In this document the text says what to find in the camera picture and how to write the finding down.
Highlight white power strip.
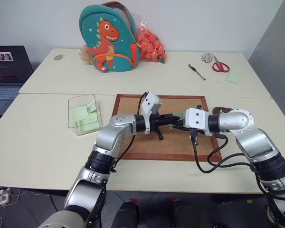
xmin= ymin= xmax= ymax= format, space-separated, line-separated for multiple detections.
xmin=0 ymin=187 xmax=11 ymax=207

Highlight beige fluffy keychain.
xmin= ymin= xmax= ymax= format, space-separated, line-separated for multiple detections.
xmin=79 ymin=46 xmax=92 ymax=64

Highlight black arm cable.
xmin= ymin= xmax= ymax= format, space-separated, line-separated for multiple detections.
xmin=191 ymin=133 xmax=255 ymax=174
xmin=111 ymin=92 xmax=149 ymax=172

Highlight wood framed cork board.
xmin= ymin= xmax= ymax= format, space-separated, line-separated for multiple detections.
xmin=112 ymin=94 xmax=223 ymax=162

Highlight clear plastic box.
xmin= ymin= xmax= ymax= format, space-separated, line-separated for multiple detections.
xmin=68 ymin=94 xmax=103 ymax=136

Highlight dark rounded shape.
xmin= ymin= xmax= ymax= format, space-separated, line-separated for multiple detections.
xmin=118 ymin=198 xmax=140 ymax=228

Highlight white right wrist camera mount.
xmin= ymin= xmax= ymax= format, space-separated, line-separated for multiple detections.
xmin=183 ymin=108 xmax=216 ymax=137

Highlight teal dinosaur backpack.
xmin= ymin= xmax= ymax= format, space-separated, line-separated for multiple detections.
xmin=79 ymin=1 xmax=140 ymax=72

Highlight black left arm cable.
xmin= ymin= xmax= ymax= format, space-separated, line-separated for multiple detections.
xmin=111 ymin=92 xmax=149 ymax=172

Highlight light green sticky note pad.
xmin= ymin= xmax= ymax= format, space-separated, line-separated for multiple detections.
xmin=226 ymin=73 xmax=241 ymax=85

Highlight small clear container with items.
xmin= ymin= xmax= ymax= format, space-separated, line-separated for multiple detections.
xmin=201 ymin=52 xmax=215 ymax=63

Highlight red handled scissors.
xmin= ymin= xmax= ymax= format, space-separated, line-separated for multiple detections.
xmin=212 ymin=56 xmax=230 ymax=73

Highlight brown dish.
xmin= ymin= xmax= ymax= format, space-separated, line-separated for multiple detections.
xmin=212 ymin=106 xmax=234 ymax=115

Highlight black pen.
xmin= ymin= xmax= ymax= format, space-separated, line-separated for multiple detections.
xmin=189 ymin=64 xmax=207 ymax=82

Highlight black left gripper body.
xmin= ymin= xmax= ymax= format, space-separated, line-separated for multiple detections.
xmin=149 ymin=114 xmax=165 ymax=141

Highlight dark laptop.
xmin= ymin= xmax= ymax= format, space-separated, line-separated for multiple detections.
xmin=0 ymin=46 xmax=34 ymax=116

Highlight light green loose note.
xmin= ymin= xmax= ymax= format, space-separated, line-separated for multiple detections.
xmin=85 ymin=99 xmax=97 ymax=114
xmin=77 ymin=115 xmax=101 ymax=132
xmin=72 ymin=106 xmax=88 ymax=124

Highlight bag of oranges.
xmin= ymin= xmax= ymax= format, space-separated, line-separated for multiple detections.
xmin=134 ymin=14 xmax=168 ymax=65

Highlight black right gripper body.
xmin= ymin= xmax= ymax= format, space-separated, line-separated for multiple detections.
xmin=188 ymin=128 xmax=200 ymax=144

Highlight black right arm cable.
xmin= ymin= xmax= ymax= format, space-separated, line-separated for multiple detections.
xmin=191 ymin=133 xmax=255 ymax=174

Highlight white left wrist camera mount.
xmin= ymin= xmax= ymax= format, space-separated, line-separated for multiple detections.
xmin=141 ymin=91 xmax=163 ymax=135

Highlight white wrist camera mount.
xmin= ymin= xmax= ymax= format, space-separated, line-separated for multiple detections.
xmin=183 ymin=108 xmax=216 ymax=137
xmin=141 ymin=91 xmax=163 ymax=135

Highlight light green sticky note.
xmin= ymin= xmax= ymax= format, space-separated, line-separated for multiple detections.
xmin=170 ymin=111 xmax=185 ymax=129

